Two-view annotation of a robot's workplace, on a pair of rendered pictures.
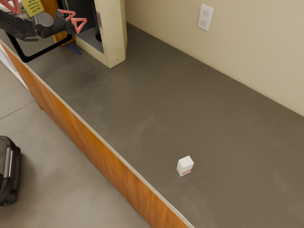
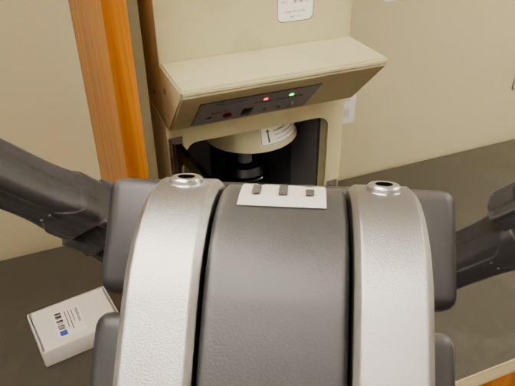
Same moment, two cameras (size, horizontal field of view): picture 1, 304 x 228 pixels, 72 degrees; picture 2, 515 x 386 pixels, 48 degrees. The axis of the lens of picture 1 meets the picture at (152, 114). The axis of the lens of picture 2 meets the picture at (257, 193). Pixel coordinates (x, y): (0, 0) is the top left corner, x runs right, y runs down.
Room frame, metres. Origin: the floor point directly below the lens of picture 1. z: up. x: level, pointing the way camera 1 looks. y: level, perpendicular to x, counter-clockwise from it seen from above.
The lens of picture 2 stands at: (0.63, 1.14, 1.81)
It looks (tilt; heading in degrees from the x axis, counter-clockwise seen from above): 33 degrees down; 295
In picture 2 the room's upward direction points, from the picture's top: 1 degrees counter-clockwise
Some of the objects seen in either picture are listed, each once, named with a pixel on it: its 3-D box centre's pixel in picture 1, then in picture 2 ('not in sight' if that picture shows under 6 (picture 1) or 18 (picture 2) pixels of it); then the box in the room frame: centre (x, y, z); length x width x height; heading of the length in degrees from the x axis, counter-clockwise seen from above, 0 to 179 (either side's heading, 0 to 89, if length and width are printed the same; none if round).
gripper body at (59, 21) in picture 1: (58, 25); not in sight; (0.89, 0.43, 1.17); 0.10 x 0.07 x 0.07; 46
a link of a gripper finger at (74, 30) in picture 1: (76, 22); not in sight; (0.92, 0.36, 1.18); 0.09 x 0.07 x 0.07; 136
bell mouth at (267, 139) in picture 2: not in sight; (249, 118); (1.05, 0.26, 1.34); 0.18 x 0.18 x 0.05
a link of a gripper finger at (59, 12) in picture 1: (68, 16); not in sight; (0.96, 0.41, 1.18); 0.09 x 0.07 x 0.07; 136
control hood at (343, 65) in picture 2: not in sight; (273, 92); (0.95, 0.39, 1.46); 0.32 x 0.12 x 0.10; 47
